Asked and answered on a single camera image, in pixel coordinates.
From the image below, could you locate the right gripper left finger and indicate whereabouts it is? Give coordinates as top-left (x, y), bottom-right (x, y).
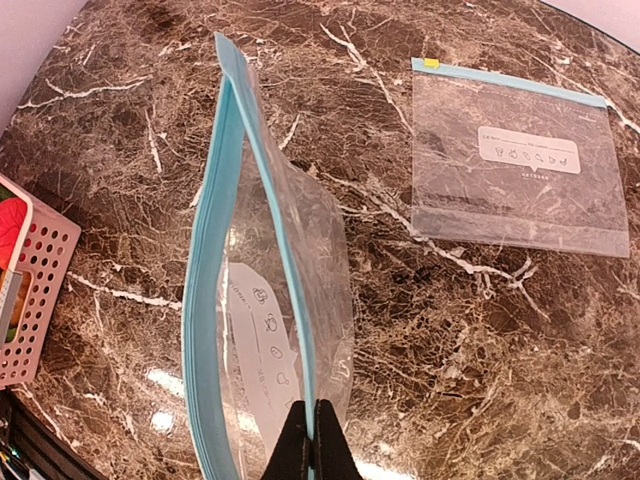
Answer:
top-left (261, 401), bottom-right (309, 480)

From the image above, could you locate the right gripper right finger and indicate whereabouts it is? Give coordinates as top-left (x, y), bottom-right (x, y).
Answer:
top-left (313, 399), bottom-right (363, 480)

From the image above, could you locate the clear zip bag blue zipper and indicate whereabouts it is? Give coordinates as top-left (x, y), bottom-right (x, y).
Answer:
top-left (182, 34), bottom-right (354, 479)

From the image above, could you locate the pink perforated plastic basket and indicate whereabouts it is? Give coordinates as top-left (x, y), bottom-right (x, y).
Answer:
top-left (1, 176), bottom-right (81, 389)

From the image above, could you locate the red toy tomato right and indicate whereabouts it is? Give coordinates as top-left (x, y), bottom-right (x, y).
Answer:
top-left (0, 197), bottom-right (27, 270)

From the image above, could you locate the black front rail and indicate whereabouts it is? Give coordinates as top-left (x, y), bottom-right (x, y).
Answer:
top-left (1, 391), bottom-right (105, 479)

